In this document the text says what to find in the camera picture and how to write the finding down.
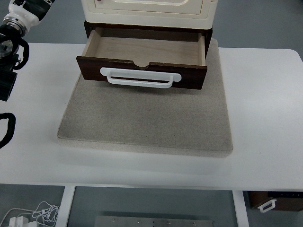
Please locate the white drawer handle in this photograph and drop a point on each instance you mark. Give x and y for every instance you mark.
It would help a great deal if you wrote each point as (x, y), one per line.
(140, 78)

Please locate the white table leg left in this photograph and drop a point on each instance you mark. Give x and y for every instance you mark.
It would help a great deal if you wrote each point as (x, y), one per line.
(65, 206)

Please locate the white table leg right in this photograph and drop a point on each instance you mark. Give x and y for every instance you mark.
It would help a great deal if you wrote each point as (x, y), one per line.
(240, 209)

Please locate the beige square foam pad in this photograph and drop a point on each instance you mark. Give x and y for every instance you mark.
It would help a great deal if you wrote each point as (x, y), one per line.
(170, 121)

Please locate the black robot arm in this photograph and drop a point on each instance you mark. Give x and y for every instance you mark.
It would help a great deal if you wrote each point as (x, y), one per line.
(14, 50)

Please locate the white table leg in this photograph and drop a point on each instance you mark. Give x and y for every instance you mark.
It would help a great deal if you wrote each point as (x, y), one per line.
(240, 209)
(65, 206)

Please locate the white charger plug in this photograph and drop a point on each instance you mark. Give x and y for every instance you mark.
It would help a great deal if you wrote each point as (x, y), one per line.
(18, 222)

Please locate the cream upper cabinet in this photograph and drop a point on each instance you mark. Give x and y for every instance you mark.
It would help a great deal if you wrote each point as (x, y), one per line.
(192, 14)

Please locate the dark wooden cabinet frame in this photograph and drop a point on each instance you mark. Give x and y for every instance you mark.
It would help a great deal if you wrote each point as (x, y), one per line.
(151, 32)

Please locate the dark wooden drawer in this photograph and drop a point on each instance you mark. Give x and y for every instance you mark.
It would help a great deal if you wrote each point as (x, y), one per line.
(185, 58)

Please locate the white robotic hand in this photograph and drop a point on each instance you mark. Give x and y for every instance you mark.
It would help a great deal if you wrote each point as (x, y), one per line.
(21, 16)

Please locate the brown box white handle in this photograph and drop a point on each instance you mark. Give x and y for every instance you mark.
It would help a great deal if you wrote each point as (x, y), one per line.
(265, 201)

